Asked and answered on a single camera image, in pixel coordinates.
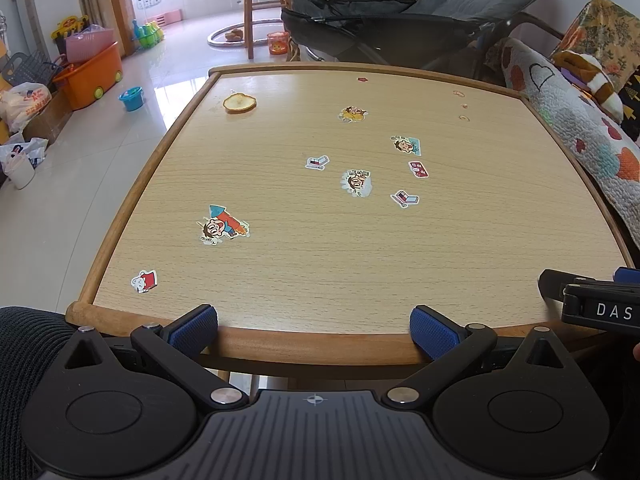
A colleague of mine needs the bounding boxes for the small blue bucket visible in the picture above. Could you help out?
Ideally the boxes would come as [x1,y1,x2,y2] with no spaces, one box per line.
[118,87,146,112]

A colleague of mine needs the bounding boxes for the orange wheeled storage bin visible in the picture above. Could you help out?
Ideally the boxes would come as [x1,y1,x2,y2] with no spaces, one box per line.
[52,42,124,111]

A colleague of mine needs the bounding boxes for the purple toy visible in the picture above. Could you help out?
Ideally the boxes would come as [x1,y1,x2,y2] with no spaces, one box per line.
[552,62,583,86]

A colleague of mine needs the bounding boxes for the green toy bowling pins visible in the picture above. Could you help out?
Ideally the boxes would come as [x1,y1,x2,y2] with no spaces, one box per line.
[132,19,166,51]

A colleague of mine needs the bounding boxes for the cartoon face cloud sticker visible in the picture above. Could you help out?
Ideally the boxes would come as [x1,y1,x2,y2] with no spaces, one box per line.
[340,168,373,198]

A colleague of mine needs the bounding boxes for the dried fruit slice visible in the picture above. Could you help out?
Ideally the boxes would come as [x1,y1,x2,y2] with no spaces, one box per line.
[223,92,258,115]

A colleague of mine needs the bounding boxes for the white blue plastic bag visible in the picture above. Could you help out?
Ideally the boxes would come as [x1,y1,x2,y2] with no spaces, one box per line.
[0,132,49,191]

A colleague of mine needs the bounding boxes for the pink plastic basket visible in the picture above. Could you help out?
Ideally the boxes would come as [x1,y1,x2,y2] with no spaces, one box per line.
[65,27,116,64]

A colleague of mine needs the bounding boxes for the tall wooden stool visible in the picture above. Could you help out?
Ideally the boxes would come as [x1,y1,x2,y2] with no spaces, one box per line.
[244,0,293,60]

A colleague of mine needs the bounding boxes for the cartoon rocket boy sticker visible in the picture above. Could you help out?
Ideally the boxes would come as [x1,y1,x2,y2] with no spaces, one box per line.
[198,204,251,245]

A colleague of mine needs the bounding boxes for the brown white plush toy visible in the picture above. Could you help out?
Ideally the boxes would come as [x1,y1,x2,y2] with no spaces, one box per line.
[550,50,626,121]

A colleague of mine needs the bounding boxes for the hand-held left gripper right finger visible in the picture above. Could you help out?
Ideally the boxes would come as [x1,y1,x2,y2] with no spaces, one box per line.
[382,305,575,411]

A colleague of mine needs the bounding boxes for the black yellow patterned pillow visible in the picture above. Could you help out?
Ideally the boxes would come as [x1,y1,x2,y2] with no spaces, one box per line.
[622,77,640,128]

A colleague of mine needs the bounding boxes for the white orange plastic bag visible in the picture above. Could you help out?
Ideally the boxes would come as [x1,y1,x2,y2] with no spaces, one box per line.
[0,82,53,133]

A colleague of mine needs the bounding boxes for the yellow toy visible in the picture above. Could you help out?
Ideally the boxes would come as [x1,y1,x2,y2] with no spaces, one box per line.
[50,15,91,42]

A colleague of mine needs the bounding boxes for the heart print quilted blanket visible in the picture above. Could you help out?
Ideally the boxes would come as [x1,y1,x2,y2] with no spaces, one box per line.
[492,37,640,248]

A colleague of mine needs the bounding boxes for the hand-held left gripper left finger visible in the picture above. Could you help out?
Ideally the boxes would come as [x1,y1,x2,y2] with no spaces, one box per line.
[64,305,251,413]

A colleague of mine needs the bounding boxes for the dark grey plastic basket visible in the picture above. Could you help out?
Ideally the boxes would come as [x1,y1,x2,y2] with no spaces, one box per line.
[0,51,65,86]

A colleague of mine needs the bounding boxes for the white hula hoop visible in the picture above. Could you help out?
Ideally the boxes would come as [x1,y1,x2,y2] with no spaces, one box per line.
[207,16,287,52]

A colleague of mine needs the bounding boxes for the cartoon boy teal sticker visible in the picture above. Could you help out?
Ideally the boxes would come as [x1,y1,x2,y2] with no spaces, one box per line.
[391,135,422,157]

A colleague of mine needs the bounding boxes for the small orange bucket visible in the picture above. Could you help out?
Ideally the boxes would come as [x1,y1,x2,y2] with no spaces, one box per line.
[266,31,291,56]

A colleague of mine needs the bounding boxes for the red white dog sticker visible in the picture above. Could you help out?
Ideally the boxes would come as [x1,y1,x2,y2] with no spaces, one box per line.
[131,270,158,294]

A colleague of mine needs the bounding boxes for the grey folding recliner chair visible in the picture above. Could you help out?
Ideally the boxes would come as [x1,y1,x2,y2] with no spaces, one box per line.
[281,0,563,72]

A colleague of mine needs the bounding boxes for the cardboard box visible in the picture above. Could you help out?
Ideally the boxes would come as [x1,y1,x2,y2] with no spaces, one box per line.
[22,89,74,143]

